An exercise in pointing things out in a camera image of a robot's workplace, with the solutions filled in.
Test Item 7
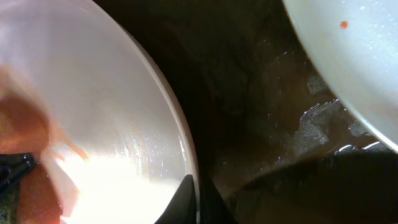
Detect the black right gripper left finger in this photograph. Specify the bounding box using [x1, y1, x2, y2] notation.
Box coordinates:
[155, 175, 197, 224]

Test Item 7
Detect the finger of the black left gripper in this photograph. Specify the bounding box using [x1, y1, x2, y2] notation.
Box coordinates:
[1, 153, 37, 193]

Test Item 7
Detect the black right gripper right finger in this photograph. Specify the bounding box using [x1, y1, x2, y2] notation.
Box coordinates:
[199, 175, 238, 224]

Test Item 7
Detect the orange green sponge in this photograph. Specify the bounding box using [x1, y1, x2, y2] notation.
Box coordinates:
[0, 67, 91, 224]

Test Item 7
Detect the pink plate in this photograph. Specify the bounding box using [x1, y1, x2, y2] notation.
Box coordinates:
[1, 1, 200, 223]

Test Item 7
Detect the cream white plate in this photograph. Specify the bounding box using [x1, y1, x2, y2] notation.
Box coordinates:
[283, 0, 397, 151]

